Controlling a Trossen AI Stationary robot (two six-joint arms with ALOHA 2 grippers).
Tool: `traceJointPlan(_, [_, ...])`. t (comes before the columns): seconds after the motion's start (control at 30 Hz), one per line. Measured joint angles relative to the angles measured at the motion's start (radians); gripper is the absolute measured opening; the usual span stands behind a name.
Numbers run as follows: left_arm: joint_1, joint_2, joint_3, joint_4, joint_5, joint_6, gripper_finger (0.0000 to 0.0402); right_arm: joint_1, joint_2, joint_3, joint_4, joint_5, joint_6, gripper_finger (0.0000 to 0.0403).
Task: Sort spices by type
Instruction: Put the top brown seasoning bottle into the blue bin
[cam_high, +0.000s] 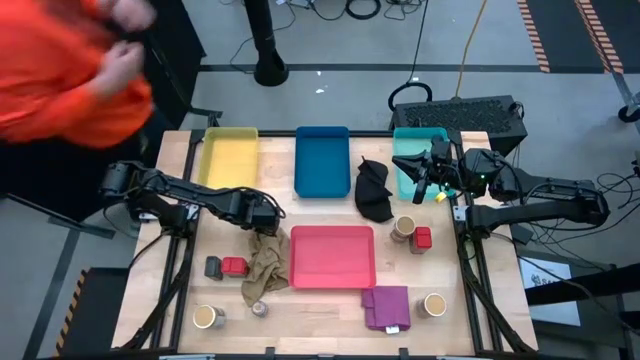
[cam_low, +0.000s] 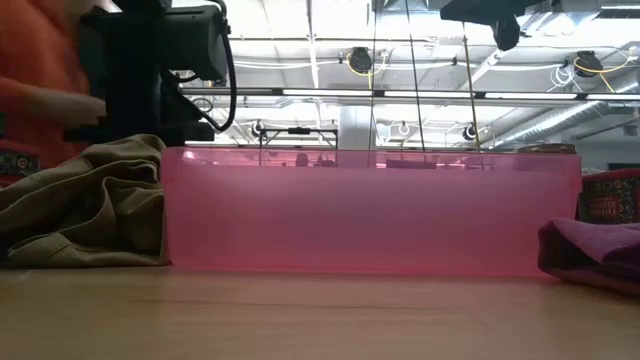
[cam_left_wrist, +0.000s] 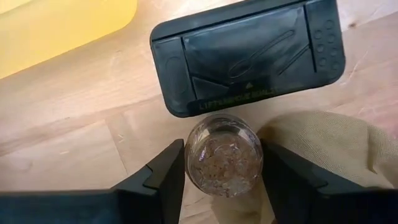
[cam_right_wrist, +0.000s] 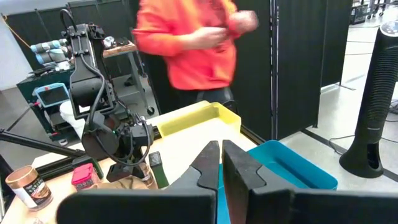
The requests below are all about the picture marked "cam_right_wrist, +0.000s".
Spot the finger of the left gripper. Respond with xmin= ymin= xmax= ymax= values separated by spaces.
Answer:
xmin=106 ymin=163 xmax=135 ymax=183
xmin=132 ymin=146 xmax=147 ymax=177

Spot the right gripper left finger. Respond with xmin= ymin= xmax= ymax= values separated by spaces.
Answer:
xmin=57 ymin=140 xmax=220 ymax=224

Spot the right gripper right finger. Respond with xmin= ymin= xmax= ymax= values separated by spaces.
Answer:
xmin=222 ymin=139 xmax=398 ymax=224

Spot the black-lid pepper tin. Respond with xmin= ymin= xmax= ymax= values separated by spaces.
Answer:
xmin=148 ymin=151 xmax=170 ymax=189

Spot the red block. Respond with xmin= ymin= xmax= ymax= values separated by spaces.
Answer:
xmin=70 ymin=163 xmax=101 ymax=191

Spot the gold-lid spice can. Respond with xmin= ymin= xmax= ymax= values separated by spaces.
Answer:
xmin=5 ymin=165 xmax=53 ymax=212

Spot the khaki cloth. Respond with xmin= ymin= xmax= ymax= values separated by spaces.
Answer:
xmin=93 ymin=175 xmax=150 ymax=190

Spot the blue plastic tray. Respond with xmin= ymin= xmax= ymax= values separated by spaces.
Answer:
xmin=216 ymin=139 xmax=339 ymax=224

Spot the yellow plastic tray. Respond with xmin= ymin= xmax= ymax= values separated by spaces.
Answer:
xmin=156 ymin=101 xmax=243 ymax=138

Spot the wood-top wheeled table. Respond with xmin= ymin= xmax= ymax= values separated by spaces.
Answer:
xmin=102 ymin=40 xmax=156 ymax=116

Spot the blue-framed teach pendant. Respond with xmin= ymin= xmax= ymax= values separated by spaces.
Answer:
xmin=32 ymin=83 xmax=70 ymax=108

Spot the person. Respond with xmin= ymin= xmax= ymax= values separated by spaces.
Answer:
xmin=132 ymin=0 xmax=259 ymax=108

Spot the black tower fan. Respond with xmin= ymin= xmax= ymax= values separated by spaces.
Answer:
xmin=338 ymin=21 xmax=398 ymax=179

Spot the dark green cabinet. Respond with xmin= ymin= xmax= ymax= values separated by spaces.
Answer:
xmin=17 ymin=68 xmax=81 ymax=142

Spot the black room divider panel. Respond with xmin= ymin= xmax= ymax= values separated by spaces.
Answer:
xmin=6 ymin=0 xmax=141 ymax=72
xmin=139 ymin=0 xmax=354 ymax=141

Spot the black equipment cart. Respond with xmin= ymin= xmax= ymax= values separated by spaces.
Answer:
xmin=349 ymin=0 xmax=398 ymax=26

